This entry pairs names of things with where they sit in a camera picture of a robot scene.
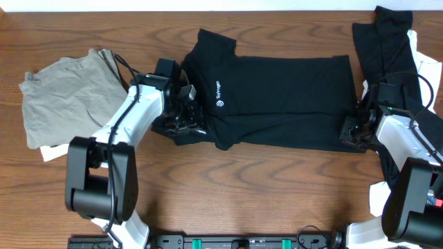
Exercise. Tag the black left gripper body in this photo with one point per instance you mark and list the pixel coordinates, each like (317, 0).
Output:
(188, 122)

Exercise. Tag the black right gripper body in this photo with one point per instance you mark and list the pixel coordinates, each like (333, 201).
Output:
(351, 132)

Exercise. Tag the black logo t-shirt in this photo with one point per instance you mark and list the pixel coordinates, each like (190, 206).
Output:
(298, 103)

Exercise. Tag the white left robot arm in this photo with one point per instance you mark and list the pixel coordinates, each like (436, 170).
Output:
(101, 173)

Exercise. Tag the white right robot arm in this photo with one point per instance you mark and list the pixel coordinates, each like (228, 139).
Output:
(407, 220)

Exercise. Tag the black garment in pile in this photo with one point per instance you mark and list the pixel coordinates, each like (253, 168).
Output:
(384, 52)

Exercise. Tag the white garment in pile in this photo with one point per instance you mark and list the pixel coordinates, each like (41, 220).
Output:
(429, 68)

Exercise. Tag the grey red garment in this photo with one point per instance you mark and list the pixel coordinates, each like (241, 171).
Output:
(432, 200)

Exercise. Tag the folded beige t-shirt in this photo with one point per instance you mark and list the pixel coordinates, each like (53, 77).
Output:
(72, 97)

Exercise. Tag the folded white garment under beige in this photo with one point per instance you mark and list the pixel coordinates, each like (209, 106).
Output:
(50, 153)

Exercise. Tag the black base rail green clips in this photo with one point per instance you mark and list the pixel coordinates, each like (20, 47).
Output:
(309, 237)

